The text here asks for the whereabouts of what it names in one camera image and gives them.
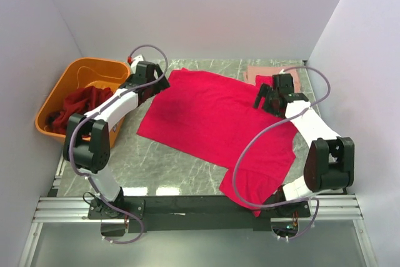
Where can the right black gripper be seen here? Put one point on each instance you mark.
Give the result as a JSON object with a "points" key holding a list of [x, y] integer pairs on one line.
{"points": [[267, 97]]}

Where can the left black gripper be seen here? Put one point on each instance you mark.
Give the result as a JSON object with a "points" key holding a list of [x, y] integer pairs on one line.
{"points": [[159, 80]]}

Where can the bright pink t shirt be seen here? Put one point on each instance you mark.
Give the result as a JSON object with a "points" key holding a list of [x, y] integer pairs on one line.
{"points": [[211, 117]]}

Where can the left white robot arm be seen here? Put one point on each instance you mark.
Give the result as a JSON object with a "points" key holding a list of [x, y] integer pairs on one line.
{"points": [[87, 144]]}

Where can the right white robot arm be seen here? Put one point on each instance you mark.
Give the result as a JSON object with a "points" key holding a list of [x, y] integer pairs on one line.
{"points": [[330, 160]]}

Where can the folded light pink t shirt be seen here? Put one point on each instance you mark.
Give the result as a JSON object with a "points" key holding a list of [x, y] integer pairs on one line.
{"points": [[250, 76]]}

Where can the orange plastic basket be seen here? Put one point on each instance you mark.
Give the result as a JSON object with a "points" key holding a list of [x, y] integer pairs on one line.
{"points": [[81, 73]]}

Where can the dark red t shirt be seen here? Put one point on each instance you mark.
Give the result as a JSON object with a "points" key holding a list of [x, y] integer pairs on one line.
{"points": [[80, 101]]}

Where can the black base beam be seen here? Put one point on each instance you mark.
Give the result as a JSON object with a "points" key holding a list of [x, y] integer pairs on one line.
{"points": [[174, 213]]}

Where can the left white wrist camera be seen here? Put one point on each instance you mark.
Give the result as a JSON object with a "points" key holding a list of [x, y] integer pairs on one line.
{"points": [[133, 62]]}

